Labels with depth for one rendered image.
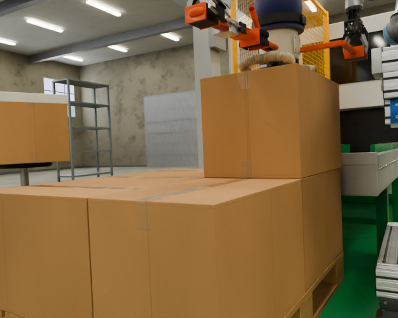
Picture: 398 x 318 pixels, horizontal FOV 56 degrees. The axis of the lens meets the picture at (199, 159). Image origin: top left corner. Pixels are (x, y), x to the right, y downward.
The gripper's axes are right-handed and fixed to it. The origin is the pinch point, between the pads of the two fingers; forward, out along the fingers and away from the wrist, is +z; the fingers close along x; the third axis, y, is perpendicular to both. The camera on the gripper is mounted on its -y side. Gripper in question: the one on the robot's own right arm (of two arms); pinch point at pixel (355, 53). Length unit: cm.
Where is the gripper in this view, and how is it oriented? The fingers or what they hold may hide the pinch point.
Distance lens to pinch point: 195.4
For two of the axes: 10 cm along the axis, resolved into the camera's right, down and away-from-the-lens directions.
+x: 8.3, -0.1, -5.5
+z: 0.2, 10.0, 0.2
